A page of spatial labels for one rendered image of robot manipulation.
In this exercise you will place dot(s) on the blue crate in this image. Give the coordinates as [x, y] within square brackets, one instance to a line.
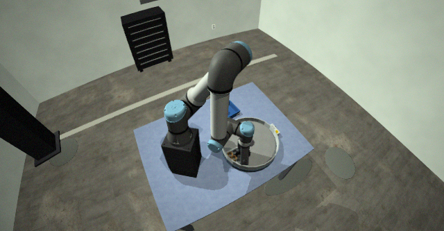
[232, 110]

